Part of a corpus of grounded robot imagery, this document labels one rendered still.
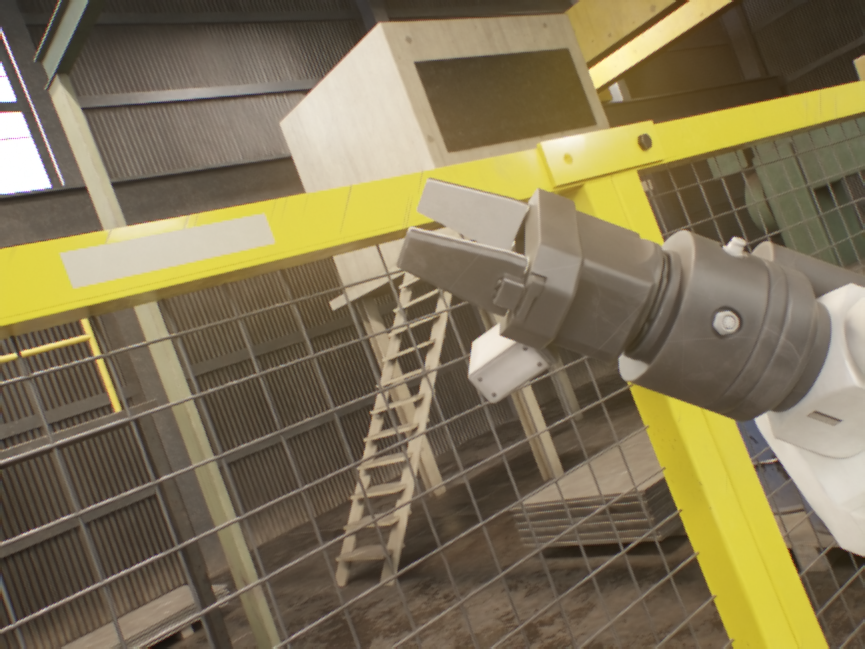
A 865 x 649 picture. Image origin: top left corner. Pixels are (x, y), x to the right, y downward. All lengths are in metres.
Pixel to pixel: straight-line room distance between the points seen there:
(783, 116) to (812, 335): 0.93
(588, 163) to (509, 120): 8.66
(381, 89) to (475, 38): 1.35
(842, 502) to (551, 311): 0.21
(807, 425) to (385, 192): 0.44
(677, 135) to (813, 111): 0.36
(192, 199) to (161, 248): 11.53
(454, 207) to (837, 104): 1.10
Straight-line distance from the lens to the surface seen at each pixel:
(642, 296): 0.42
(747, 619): 1.05
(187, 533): 5.35
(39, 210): 11.56
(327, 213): 0.74
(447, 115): 9.05
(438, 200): 0.49
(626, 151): 1.03
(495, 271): 0.41
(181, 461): 11.53
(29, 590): 11.59
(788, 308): 0.45
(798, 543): 4.69
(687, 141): 1.15
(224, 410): 12.39
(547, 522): 6.05
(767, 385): 0.45
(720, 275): 0.44
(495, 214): 0.49
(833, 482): 0.52
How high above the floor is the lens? 1.69
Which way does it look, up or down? 2 degrees up
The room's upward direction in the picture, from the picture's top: 21 degrees counter-clockwise
